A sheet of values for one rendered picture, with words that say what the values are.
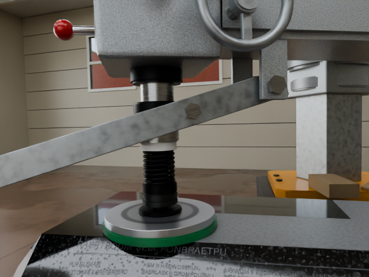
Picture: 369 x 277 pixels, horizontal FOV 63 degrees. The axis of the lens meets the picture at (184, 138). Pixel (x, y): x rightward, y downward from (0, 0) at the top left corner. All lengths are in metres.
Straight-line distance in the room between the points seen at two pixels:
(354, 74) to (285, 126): 5.25
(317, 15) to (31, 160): 0.54
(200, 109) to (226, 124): 6.21
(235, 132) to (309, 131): 5.29
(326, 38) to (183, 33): 0.26
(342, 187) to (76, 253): 0.87
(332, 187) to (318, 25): 0.67
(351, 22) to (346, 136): 0.84
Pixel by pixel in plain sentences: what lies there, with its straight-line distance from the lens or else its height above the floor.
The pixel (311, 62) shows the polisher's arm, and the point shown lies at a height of 1.28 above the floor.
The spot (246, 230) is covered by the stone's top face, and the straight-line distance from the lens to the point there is 0.58.
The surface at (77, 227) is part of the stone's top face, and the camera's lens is 0.65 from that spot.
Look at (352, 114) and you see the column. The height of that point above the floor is 1.07.
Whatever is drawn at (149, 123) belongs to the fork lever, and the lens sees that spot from 0.52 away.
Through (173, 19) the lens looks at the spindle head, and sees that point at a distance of 0.50.
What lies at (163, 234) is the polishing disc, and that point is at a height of 0.87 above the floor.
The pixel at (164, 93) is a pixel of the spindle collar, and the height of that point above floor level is 1.10.
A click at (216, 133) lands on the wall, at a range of 6.73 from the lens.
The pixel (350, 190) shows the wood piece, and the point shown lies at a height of 0.81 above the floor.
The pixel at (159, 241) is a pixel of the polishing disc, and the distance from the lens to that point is 0.51.
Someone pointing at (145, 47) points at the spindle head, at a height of 1.16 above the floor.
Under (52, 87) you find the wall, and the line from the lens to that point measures 8.82.
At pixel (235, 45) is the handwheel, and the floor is 1.16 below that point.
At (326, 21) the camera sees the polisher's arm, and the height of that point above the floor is 1.22.
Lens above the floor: 1.05
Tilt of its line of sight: 3 degrees down
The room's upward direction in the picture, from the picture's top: 1 degrees counter-clockwise
